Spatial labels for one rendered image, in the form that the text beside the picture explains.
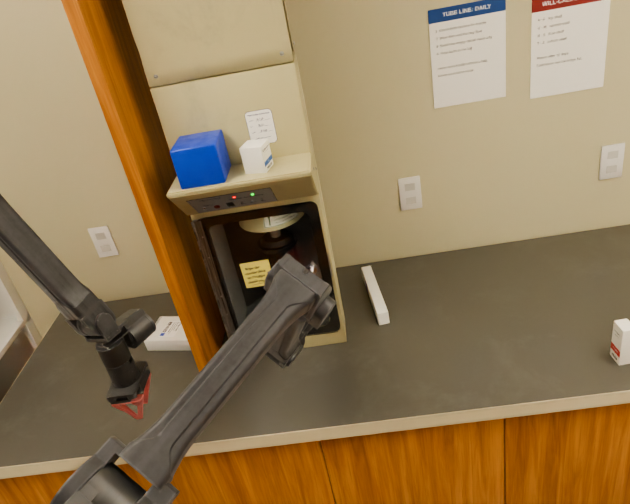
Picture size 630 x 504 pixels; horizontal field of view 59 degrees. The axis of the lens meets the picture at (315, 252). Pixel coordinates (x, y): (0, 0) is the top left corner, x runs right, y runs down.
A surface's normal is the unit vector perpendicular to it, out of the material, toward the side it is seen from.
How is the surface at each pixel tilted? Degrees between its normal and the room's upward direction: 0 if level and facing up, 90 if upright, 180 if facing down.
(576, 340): 0
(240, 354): 39
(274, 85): 90
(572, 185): 90
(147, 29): 90
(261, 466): 90
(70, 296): 66
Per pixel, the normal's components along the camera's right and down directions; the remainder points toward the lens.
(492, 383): -0.18, -0.85
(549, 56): 0.00, 0.51
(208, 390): 0.17, -0.42
